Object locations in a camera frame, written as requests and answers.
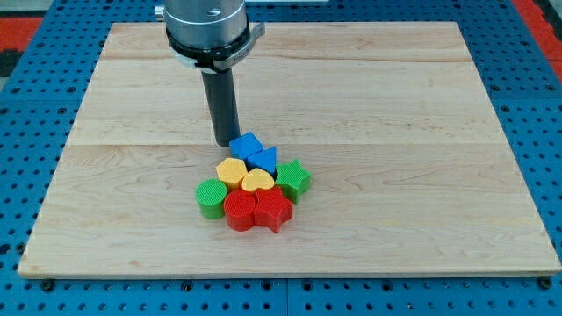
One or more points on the yellow hexagon block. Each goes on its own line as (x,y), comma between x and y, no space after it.
(231,172)

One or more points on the blue square block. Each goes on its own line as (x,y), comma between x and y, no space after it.
(245,145)

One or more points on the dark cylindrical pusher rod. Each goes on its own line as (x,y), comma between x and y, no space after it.
(221,99)

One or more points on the blue triangle block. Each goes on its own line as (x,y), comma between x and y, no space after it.
(265,160)

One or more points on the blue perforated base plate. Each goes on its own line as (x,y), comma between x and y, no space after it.
(43,94)

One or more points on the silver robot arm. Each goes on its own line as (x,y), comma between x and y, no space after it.
(212,35)

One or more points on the yellow heart block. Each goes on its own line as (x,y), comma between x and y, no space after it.
(257,179)

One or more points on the wooden board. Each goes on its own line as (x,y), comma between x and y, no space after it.
(412,175)

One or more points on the green star block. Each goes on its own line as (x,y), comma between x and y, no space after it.
(293,179)

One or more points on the red star block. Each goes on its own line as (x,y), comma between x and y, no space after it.
(272,209)

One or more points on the red cylinder block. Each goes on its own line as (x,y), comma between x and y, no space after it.
(239,208)

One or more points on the green cylinder block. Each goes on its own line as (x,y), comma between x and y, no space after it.
(210,195)

